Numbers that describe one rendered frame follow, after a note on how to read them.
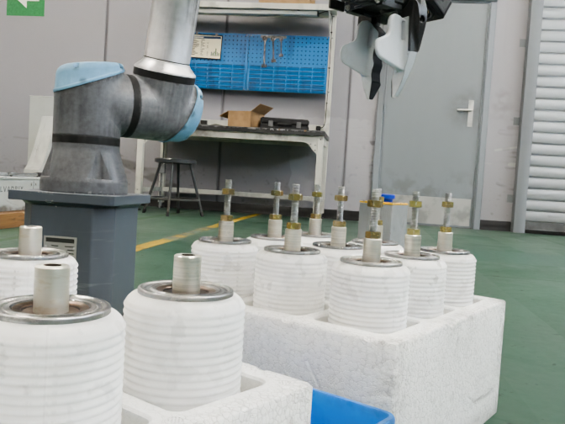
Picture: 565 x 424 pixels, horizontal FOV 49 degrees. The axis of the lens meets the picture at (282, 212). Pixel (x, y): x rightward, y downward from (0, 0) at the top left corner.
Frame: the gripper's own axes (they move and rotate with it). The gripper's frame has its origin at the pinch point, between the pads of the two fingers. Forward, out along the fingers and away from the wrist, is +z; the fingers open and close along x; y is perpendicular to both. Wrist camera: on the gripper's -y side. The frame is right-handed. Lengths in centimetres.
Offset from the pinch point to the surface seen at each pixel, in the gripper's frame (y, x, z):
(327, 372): 8.2, 1.7, 33.2
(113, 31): -185, -543, -121
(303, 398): 23.5, 15.5, 29.2
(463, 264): -20.8, -2.1, 22.5
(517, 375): -53, -11, 46
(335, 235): -6.4, -14.2, 19.4
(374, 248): 1.2, 0.9, 19.3
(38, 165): -66, -363, 13
